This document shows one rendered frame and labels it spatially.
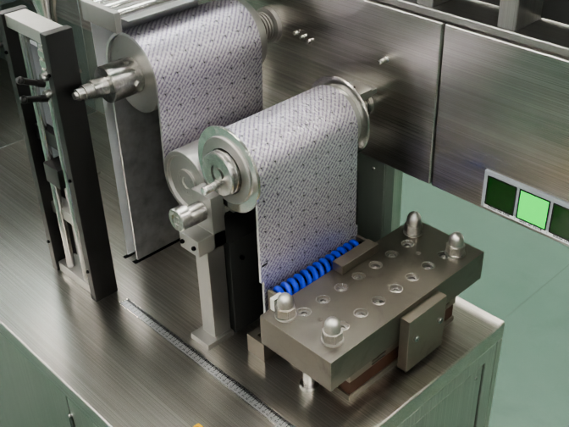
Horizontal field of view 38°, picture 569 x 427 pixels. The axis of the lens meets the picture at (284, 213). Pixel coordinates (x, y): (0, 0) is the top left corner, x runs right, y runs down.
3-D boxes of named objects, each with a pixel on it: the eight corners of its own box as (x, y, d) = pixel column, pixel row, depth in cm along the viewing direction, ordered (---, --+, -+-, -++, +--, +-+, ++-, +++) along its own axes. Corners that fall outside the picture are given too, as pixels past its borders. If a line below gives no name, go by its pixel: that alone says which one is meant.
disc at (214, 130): (201, 192, 140) (193, 113, 132) (203, 191, 141) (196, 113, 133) (260, 227, 131) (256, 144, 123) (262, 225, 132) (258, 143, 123)
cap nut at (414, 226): (399, 232, 155) (400, 212, 152) (411, 224, 157) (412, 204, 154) (414, 240, 152) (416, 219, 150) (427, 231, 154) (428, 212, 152)
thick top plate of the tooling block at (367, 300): (261, 342, 139) (259, 315, 136) (411, 242, 162) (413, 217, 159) (330, 391, 129) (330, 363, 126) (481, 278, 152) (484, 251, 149)
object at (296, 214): (259, 282, 139) (254, 188, 129) (353, 225, 153) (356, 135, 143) (261, 283, 139) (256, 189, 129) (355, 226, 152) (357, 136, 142)
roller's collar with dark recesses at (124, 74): (96, 97, 143) (91, 62, 140) (125, 85, 147) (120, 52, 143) (118, 108, 139) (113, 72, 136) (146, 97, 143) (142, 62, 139)
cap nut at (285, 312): (269, 315, 136) (268, 293, 133) (285, 305, 138) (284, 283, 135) (285, 325, 134) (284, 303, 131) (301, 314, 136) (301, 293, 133)
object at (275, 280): (263, 321, 145) (262, 280, 140) (354, 263, 158) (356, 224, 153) (266, 323, 144) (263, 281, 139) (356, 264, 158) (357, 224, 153)
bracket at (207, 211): (189, 339, 151) (172, 196, 134) (216, 322, 155) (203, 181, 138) (207, 352, 148) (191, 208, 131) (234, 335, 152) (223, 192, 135)
